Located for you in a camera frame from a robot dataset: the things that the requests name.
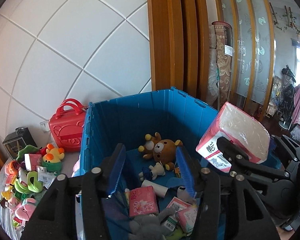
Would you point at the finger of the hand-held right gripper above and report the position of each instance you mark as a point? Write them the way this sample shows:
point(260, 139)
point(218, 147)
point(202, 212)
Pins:
point(291, 146)
point(240, 165)

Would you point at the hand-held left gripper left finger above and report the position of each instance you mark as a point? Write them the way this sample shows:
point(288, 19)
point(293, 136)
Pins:
point(117, 170)

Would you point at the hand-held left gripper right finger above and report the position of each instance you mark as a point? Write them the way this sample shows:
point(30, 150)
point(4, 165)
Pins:
point(186, 175)

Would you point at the large pink white tissue pack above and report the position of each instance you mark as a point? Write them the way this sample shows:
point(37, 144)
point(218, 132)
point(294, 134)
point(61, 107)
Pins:
point(240, 127)

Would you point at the pink floral tissue pack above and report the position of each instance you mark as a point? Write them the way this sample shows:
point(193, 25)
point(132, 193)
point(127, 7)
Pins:
point(143, 202)

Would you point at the blue plastic crate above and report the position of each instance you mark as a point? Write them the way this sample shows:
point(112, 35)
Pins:
point(145, 115)

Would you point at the grey plush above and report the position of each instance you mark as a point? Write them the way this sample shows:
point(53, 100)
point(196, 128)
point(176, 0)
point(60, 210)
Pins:
point(145, 226)

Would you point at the small white bear plush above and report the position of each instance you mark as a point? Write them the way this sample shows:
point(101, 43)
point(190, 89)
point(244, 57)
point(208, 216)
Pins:
point(156, 170)

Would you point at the brown bear plush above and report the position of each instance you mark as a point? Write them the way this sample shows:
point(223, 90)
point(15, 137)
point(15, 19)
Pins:
point(165, 152)

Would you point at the pink pack with barcode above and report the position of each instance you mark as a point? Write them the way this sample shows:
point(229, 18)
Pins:
point(177, 205)

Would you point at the white tube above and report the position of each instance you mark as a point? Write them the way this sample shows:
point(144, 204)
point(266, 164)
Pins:
point(155, 187)

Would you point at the pale pink tissue pack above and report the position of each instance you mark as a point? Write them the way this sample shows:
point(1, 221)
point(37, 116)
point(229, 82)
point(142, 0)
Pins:
point(187, 220)

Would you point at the black bags pile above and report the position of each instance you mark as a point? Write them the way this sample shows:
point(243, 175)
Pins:
point(287, 97)

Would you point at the small green box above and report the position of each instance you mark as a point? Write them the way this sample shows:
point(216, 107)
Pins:
point(170, 223)

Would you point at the yellow duck plush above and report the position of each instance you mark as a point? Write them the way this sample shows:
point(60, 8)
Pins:
point(52, 158)

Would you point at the red toy suitcase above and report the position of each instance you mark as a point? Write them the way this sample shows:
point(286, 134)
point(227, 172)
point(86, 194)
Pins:
point(65, 130)

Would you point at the white red tissue pack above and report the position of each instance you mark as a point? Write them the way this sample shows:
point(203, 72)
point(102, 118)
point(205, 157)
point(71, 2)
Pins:
point(33, 162)

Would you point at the green crocodile plush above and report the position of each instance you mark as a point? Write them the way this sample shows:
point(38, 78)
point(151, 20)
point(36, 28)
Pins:
point(27, 151)

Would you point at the pink pig plush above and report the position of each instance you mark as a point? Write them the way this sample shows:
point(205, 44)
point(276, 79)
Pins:
point(25, 208)

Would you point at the brown patterned rolled carpet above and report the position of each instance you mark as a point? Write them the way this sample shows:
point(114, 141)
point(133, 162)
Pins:
point(223, 62)

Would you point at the pale patterned rolled carpet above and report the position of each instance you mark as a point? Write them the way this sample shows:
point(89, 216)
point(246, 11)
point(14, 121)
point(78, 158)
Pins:
point(212, 65)

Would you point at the black gift box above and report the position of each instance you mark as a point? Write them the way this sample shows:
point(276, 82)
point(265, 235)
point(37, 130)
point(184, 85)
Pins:
point(17, 140)

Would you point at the orange pink plush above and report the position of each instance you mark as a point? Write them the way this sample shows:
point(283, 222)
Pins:
point(12, 168)

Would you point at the frosted glass partition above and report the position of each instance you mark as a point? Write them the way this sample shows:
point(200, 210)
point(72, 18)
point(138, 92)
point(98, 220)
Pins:
point(250, 45)

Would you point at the small yellow toy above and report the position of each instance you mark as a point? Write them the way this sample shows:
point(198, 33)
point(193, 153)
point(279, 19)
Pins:
point(6, 195)

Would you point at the green vine decoration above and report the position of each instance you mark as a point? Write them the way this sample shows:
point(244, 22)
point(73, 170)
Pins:
point(292, 20)

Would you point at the white wall switch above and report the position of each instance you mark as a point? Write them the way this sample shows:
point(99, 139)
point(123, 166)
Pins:
point(43, 127)

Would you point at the wooden wall column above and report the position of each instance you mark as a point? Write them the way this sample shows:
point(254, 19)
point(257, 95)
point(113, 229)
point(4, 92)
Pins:
point(175, 30)

